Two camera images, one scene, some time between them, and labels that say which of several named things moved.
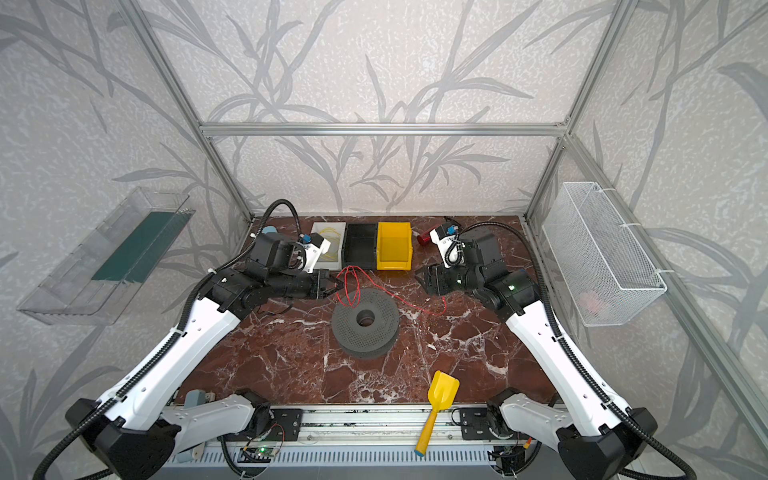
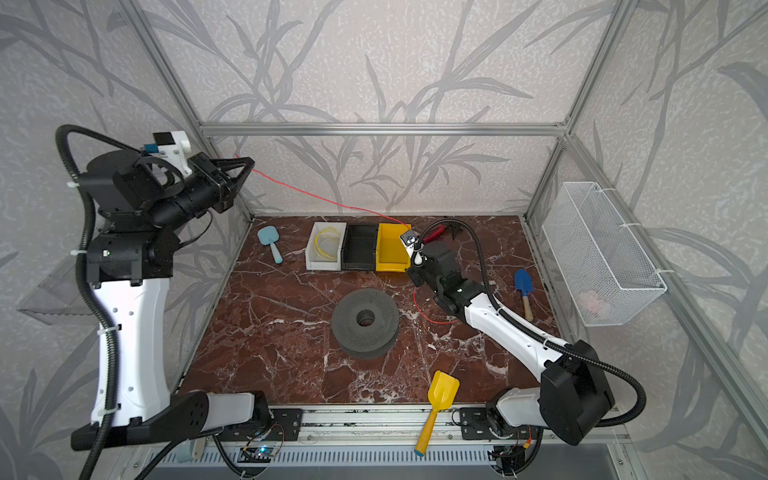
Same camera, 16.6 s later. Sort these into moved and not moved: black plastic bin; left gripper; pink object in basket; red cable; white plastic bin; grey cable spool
Moved: left gripper; red cable
Not moved: black plastic bin; pink object in basket; grey cable spool; white plastic bin
